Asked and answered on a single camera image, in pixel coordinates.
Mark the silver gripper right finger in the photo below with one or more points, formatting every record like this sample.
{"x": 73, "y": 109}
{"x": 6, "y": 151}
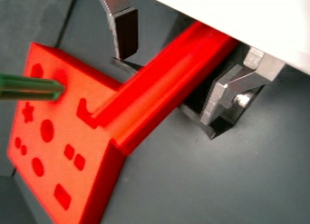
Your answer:
{"x": 232, "y": 86}

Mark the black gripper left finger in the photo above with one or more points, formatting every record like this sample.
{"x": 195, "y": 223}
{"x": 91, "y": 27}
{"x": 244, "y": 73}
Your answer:
{"x": 121, "y": 16}

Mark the red arch-profile bar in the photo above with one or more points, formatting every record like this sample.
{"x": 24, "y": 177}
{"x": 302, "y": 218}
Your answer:
{"x": 161, "y": 84}

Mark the black curved fixture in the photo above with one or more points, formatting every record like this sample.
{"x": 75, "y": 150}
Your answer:
{"x": 194, "y": 103}

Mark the green peg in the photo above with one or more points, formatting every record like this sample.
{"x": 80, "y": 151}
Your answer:
{"x": 28, "y": 88}

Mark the red shape-sorter block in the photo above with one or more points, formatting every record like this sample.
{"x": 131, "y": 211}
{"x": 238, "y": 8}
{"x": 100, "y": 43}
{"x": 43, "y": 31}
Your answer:
{"x": 56, "y": 147}

